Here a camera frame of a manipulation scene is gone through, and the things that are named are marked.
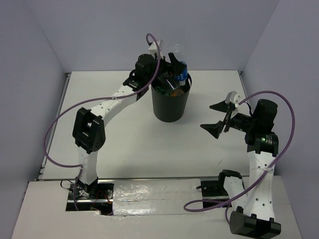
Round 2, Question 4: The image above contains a clear bottle blue label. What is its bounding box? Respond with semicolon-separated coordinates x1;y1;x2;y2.
170;44;188;86

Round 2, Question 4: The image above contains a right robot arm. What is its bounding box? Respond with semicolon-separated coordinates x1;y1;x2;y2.
201;99;282;239

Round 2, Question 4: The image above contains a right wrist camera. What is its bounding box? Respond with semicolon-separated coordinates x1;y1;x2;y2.
225;91;242;108

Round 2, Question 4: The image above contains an orange juice bottle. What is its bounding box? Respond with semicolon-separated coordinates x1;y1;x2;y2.
170;89;184;97

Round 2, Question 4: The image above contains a clear plastic cup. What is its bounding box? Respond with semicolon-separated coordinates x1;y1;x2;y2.
158;76;180;92

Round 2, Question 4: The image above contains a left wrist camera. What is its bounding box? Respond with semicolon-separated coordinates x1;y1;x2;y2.
148;39;164;55

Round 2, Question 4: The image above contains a green plastic bottle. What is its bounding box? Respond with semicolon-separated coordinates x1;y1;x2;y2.
154;86;167;96

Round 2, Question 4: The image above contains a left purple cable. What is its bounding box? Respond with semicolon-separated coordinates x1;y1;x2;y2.
43;32;161;168

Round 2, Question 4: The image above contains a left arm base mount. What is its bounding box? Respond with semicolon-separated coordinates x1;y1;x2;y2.
60;179;114;216

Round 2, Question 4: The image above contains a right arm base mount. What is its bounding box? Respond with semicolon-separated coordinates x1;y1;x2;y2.
196;180;230;208

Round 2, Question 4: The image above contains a silver tape sheet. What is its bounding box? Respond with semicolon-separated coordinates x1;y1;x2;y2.
112;179;202;216

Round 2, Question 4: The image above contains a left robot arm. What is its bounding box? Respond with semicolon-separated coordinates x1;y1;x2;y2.
72;53;186;198

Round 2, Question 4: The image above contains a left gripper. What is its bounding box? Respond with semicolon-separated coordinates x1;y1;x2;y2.
145;53;186;84

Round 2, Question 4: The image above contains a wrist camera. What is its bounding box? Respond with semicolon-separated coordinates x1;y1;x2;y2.
148;39;164;55
225;91;242;108

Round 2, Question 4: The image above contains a black plastic bin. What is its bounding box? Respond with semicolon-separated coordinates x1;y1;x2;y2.
151;73;192;122

